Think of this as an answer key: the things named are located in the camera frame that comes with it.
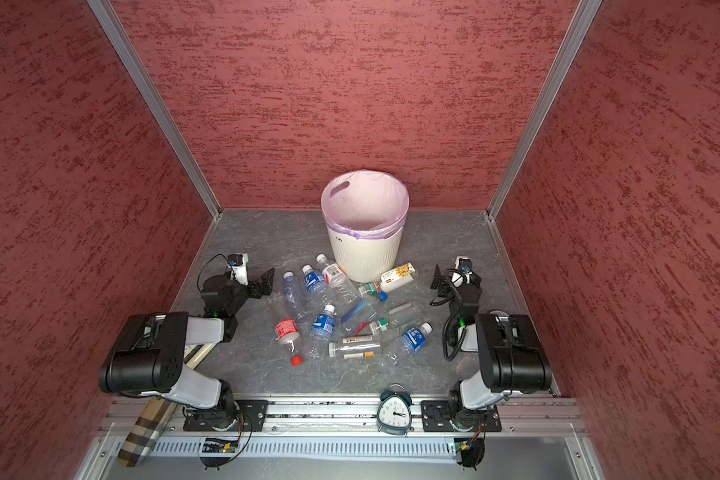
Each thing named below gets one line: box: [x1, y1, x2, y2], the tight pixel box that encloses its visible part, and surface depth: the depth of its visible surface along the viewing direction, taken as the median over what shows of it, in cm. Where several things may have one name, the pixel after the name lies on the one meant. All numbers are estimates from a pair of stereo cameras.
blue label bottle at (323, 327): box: [308, 304, 337, 359], surface depth 87 cm
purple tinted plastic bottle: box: [283, 271, 311, 323], surface depth 96 cm
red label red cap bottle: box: [275, 318, 304, 367], surface depth 85 cm
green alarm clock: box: [377, 383, 414, 438], surface depth 73 cm
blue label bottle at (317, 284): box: [302, 264, 332, 304], surface depth 97 cm
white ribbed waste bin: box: [321, 169, 409, 283], surface depth 94 cm
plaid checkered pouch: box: [118, 396, 177, 467], surface depth 71 cm
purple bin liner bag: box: [321, 170, 410, 240], surface depth 94 cm
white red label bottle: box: [316, 254, 361, 304], surface depth 97 cm
